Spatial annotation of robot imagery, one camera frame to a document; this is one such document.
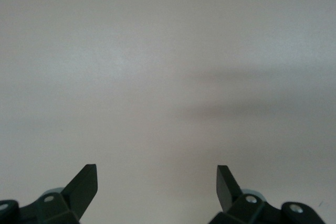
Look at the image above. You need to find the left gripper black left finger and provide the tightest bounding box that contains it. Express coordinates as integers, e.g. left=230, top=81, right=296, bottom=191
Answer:
left=18, top=164, right=99, bottom=224

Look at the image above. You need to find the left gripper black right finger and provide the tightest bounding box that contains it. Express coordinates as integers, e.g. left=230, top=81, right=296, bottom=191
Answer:
left=208, top=165, right=284, bottom=224

